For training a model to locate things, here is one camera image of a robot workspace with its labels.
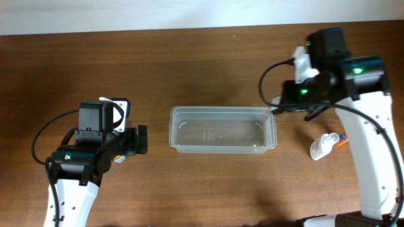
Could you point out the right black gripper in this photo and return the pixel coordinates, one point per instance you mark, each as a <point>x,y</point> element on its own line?
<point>291,95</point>

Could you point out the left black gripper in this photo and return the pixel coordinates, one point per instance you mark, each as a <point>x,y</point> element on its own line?
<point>141,139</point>

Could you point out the white squeeze bottle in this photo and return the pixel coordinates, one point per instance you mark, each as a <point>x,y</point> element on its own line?
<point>323,145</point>

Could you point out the small gold-cap bottle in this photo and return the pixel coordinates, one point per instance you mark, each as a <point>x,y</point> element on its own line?
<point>119,159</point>

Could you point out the orange tube white cap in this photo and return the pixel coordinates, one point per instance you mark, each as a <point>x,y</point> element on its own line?
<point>343,138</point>

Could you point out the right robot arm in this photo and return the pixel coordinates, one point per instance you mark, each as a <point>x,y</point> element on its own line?
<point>357,88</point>

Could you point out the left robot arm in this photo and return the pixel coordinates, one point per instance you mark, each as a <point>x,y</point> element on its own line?
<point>75,169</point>

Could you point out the clear plastic container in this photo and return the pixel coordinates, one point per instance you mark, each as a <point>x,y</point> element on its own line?
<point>222,130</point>

